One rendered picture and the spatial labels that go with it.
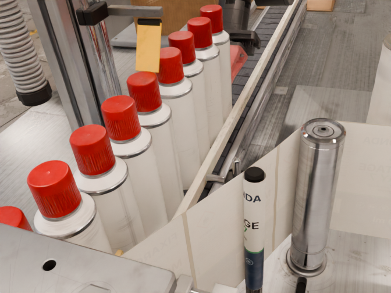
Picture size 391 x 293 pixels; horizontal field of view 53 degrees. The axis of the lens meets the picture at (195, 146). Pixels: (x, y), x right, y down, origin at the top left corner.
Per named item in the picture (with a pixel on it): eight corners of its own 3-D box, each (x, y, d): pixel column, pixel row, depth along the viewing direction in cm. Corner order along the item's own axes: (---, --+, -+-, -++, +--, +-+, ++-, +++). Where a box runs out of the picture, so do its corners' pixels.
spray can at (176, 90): (198, 194, 56) (183, 61, 43) (163, 191, 57) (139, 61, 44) (205, 170, 60) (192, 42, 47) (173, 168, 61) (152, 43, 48)
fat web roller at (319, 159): (323, 282, 43) (349, 148, 32) (282, 271, 44) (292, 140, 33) (328, 250, 46) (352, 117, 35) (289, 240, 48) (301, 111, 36)
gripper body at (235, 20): (253, 41, 64) (259, -4, 64) (195, 38, 67) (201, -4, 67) (260, 52, 70) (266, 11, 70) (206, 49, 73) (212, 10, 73)
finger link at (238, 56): (233, 89, 64) (242, 33, 64) (193, 85, 67) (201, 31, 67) (242, 96, 71) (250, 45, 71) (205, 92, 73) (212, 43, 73)
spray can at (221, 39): (231, 132, 67) (226, 13, 54) (201, 131, 68) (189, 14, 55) (234, 115, 71) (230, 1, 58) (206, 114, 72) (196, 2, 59)
